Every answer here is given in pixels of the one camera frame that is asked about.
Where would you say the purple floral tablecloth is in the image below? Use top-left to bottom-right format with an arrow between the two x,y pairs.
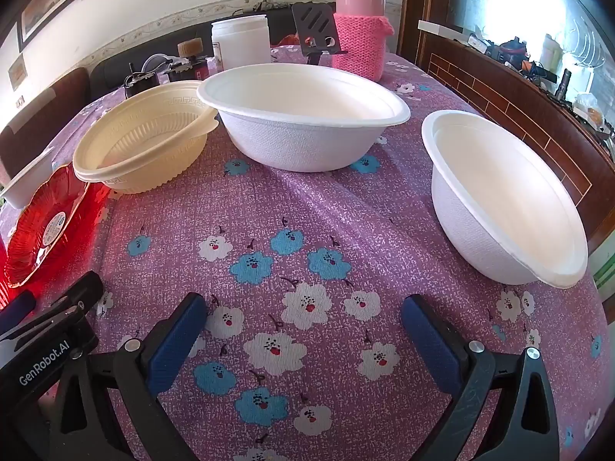
0,43 -> 606,461

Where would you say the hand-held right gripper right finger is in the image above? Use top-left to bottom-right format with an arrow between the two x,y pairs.
401,294 -> 560,461

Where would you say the white plastic bottle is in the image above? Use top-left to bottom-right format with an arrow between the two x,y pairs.
540,33 -> 563,72

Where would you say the black slotted spatula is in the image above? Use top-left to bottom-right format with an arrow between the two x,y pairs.
291,2 -> 347,65

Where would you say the white rectangular tray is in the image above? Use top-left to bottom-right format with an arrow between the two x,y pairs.
0,146 -> 56,209

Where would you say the white plastic jar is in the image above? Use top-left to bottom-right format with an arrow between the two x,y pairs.
211,14 -> 270,74

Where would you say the brown armchair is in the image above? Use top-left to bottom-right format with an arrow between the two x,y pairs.
0,67 -> 90,169

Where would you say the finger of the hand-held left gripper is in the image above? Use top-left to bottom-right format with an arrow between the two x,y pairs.
0,305 -> 91,343
0,271 -> 104,332

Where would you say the pink thermos with knitted sleeve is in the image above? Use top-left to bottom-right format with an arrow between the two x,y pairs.
329,0 -> 396,82

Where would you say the small framed picture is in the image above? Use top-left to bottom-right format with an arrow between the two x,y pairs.
7,53 -> 28,92

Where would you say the wooden brick-pattern cabinet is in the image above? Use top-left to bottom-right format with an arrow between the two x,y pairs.
398,0 -> 615,250

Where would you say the dark bottle with cork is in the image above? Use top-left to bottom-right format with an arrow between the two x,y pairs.
166,37 -> 208,82

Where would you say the black water pump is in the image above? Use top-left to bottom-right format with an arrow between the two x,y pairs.
123,63 -> 159,99

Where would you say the white paper bowl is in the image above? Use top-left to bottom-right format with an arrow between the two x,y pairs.
421,109 -> 589,290
197,63 -> 411,174

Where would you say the red scalloped plate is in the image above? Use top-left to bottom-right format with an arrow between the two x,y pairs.
4,164 -> 92,288

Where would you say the black sofa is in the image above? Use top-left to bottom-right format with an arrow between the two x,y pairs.
89,4 -> 402,101

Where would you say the cream plastic bowl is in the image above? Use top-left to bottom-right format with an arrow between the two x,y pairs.
72,81 -> 221,195

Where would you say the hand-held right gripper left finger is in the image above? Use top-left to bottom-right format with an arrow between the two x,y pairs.
48,292 -> 208,461

